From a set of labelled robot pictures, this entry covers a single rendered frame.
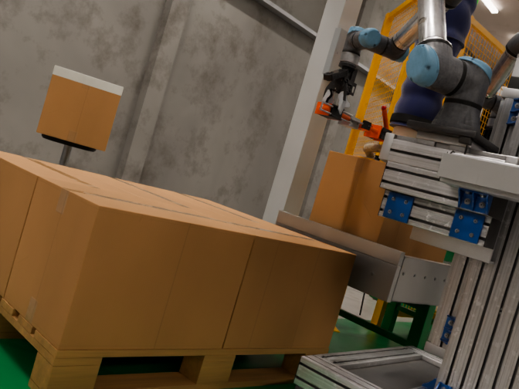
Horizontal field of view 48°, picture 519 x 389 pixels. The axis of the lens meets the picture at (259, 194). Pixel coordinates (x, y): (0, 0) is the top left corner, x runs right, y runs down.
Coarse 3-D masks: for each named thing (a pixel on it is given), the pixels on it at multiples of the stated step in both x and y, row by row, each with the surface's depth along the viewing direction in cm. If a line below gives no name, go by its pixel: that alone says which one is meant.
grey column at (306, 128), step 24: (336, 0) 373; (360, 0) 377; (336, 24) 369; (312, 72) 376; (312, 96) 372; (312, 120) 371; (288, 144) 379; (312, 144) 376; (288, 168) 375; (312, 168) 381; (288, 192) 371; (264, 216) 382
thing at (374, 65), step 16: (416, 0) 362; (400, 16) 387; (384, 32) 411; (384, 64) 392; (400, 64) 356; (368, 80) 412; (400, 80) 338; (368, 96) 408; (368, 112) 396; (352, 144) 413
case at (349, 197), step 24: (336, 168) 270; (360, 168) 260; (384, 168) 251; (336, 192) 267; (360, 192) 258; (384, 192) 249; (312, 216) 275; (336, 216) 265; (360, 216) 256; (384, 240) 250; (408, 240) 263
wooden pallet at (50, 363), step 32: (0, 320) 187; (64, 352) 156; (96, 352) 163; (128, 352) 170; (160, 352) 178; (192, 352) 188; (224, 352) 198; (256, 352) 209; (288, 352) 221; (320, 352) 235; (32, 384) 160; (64, 384) 158; (96, 384) 170; (128, 384) 176; (160, 384) 183; (192, 384) 191; (224, 384) 201; (256, 384) 213
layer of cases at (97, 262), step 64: (0, 192) 199; (64, 192) 168; (128, 192) 215; (0, 256) 190; (64, 256) 161; (128, 256) 163; (192, 256) 179; (256, 256) 198; (320, 256) 222; (64, 320) 155; (128, 320) 168; (192, 320) 185; (256, 320) 205; (320, 320) 231
